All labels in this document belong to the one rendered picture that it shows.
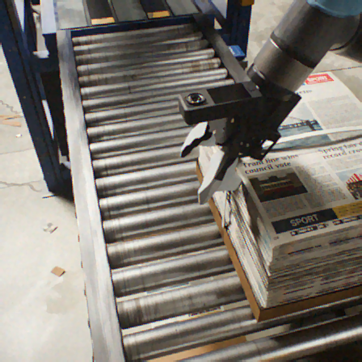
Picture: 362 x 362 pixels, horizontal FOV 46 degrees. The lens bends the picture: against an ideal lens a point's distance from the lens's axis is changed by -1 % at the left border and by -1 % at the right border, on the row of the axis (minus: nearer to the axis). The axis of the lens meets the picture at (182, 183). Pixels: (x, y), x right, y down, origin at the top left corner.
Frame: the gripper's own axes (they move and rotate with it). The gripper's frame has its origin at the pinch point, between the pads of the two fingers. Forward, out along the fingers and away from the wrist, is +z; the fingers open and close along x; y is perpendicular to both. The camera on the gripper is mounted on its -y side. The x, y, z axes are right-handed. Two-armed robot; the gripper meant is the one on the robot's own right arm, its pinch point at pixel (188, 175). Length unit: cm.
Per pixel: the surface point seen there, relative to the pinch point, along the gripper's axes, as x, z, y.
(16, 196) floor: 105, 115, 3
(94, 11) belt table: 115, 21, 6
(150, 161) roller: 28.2, 19.6, 9.6
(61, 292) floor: 48, 106, 19
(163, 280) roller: -4.6, 22.1, 6.1
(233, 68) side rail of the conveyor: 62, 2, 38
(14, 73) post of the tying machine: 104, 51, -15
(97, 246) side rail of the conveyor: 5.5, 26.7, -4.1
